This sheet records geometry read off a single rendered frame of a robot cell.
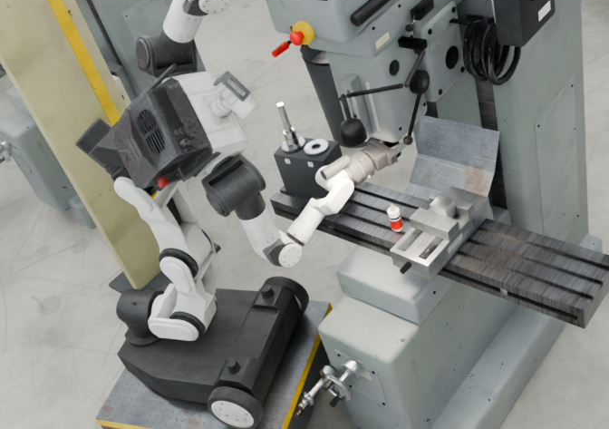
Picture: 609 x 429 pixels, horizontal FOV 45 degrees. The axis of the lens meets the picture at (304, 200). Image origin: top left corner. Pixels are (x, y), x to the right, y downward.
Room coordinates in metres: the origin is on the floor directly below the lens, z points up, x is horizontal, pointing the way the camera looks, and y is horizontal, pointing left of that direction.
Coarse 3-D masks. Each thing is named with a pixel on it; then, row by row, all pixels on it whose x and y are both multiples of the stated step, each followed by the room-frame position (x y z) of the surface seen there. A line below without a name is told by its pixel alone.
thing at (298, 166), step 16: (304, 144) 2.27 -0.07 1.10; (320, 144) 2.23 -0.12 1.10; (336, 144) 2.21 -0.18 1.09; (288, 160) 2.24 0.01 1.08; (304, 160) 2.19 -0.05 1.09; (320, 160) 2.15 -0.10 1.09; (288, 176) 2.26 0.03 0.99; (304, 176) 2.21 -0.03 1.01; (288, 192) 2.28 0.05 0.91; (304, 192) 2.22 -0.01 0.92; (320, 192) 2.18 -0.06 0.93
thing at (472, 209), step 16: (448, 192) 1.89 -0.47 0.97; (464, 192) 1.87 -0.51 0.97; (464, 208) 1.75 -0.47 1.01; (480, 208) 1.78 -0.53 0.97; (464, 224) 1.72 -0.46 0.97; (400, 240) 1.75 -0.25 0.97; (416, 240) 1.72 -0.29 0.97; (432, 240) 1.70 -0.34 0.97; (448, 240) 1.68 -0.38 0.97; (464, 240) 1.71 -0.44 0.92; (400, 256) 1.69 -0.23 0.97; (416, 256) 1.66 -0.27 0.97; (432, 256) 1.63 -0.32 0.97; (448, 256) 1.66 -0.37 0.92; (416, 272) 1.64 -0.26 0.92; (432, 272) 1.61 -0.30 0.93
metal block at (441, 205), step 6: (438, 198) 1.81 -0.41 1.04; (444, 198) 1.80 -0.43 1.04; (432, 204) 1.79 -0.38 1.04; (438, 204) 1.78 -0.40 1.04; (444, 204) 1.77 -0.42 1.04; (450, 204) 1.76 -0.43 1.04; (432, 210) 1.78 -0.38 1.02; (438, 210) 1.77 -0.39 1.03; (444, 210) 1.75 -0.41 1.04; (450, 210) 1.76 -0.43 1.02; (450, 216) 1.75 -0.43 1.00
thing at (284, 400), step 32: (320, 320) 2.07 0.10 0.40; (288, 352) 1.97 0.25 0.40; (320, 352) 1.99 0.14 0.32; (128, 384) 2.09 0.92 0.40; (288, 384) 1.82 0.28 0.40; (96, 416) 1.98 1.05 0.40; (128, 416) 1.93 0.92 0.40; (160, 416) 1.87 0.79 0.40; (192, 416) 1.82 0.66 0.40; (288, 416) 1.69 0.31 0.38
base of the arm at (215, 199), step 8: (232, 160) 1.75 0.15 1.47; (240, 160) 1.75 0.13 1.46; (224, 168) 1.73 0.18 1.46; (232, 168) 1.74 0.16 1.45; (248, 168) 1.71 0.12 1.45; (256, 168) 1.71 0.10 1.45; (208, 176) 1.72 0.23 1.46; (216, 176) 1.71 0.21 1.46; (224, 176) 1.73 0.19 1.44; (256, 176) 1.69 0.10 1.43; (208, 184) 1.69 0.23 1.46; (264, 184) 1.68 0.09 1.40; (208, 192) 1.67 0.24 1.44; (216, 192) 1.66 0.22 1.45; (208, 200) 1.70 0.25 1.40; (216, 200) 1.64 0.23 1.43; (216, 208) 1.67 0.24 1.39; (224, 208) 1.63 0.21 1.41; (224, 216) 1.65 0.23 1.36
